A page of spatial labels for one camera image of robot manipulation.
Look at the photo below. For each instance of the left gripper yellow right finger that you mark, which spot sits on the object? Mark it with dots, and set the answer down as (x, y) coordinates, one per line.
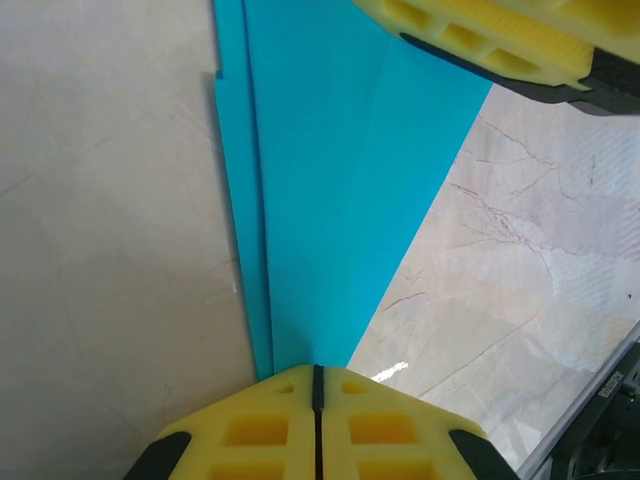
(390, 435)

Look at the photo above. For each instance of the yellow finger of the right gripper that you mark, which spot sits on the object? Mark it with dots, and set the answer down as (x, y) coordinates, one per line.
(600, 25)
(480, 45)

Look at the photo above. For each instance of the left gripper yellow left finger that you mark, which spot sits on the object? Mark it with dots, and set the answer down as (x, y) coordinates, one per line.
(250, 435)

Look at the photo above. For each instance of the blue square paper sheet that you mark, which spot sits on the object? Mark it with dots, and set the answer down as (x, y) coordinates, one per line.
(325, 200)

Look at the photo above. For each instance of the long aluminium mounting rail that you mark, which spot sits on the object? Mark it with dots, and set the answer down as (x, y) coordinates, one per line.
(575, 410)

